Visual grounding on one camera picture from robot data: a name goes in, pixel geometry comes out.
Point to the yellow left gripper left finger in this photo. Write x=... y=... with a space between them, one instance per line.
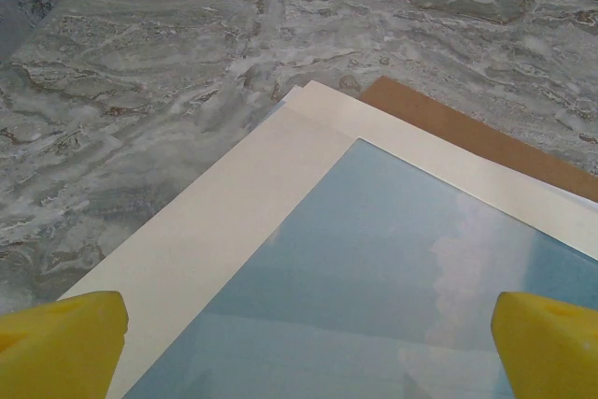
x=56 y=352

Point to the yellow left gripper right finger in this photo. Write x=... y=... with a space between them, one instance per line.
x=551 y=357

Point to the white mat board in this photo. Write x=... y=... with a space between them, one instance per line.
x=187 y=254
x=420 y=137

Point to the seaside tree photo print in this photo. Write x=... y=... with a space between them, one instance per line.
x=355 y=277

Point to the brown backing board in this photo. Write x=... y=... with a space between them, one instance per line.
x=444 y=118

